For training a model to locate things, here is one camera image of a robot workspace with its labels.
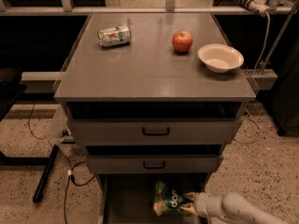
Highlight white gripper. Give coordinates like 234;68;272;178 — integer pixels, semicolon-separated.
179;192;208;217

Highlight green rice chip bag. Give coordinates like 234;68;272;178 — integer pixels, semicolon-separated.
153;180;190;217

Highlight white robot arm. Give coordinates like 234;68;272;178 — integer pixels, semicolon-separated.
181;192;288;224

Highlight grey bottom drawer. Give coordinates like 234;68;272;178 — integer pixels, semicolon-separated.
98;174;212;224

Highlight grey drawer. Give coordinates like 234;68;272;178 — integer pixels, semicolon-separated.
87;145;222;175
64;102;243;146
98;174;212;224

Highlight grey middle drawer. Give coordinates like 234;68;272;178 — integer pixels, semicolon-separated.
87;145;222;175

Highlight grey drawer cabinet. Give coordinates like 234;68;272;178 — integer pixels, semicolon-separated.
53;13;257;224

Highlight grey top drawer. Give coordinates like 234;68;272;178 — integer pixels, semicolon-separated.
64;102;243;146

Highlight white paper bowl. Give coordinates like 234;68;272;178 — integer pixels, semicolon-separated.
197;44;244;73

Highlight black table leg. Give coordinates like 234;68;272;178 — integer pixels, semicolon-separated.
33;145;59;203

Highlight red apple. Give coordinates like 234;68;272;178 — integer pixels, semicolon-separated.
172;31;192;52

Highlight crushed green soda can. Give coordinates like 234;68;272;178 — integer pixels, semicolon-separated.
98;23;132;48

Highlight black side table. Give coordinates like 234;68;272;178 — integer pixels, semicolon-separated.
0;67;27;121

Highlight thin white floor cable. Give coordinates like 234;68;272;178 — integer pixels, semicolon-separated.
232;107;262;146

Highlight black floor cable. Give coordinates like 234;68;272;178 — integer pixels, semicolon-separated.
27;102;95;224

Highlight white striped handle device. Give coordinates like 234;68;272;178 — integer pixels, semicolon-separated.
233;0;270;16

